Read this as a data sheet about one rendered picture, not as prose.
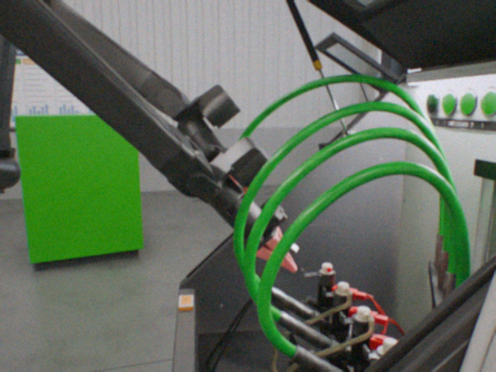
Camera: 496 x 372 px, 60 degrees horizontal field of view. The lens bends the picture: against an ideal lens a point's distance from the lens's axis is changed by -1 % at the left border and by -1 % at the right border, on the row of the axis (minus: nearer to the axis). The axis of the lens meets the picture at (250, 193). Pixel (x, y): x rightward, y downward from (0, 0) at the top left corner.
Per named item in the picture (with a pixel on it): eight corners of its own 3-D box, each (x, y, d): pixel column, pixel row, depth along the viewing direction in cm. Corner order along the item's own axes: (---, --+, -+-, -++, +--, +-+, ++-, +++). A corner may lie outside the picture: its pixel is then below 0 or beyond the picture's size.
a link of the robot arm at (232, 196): (200, 187, 75) (192, 192, 70) (228, 160, 74) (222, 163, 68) (227, 215, 76) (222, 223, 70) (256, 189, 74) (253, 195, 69)
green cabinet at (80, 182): (129, 232, 473) (122, 112, 447) (144, 256, 397) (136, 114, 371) (34, 243, 435) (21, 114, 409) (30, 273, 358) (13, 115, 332)
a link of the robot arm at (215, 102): (167, 105, 92) (154, 97, 83) (209, 71, 91) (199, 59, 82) (201, 149, 91) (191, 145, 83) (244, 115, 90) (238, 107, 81)
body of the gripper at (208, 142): (245, 157, 86) (225, 132, 89) (215, 151, 77) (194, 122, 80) (225, 180, 88) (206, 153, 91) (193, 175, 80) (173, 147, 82)
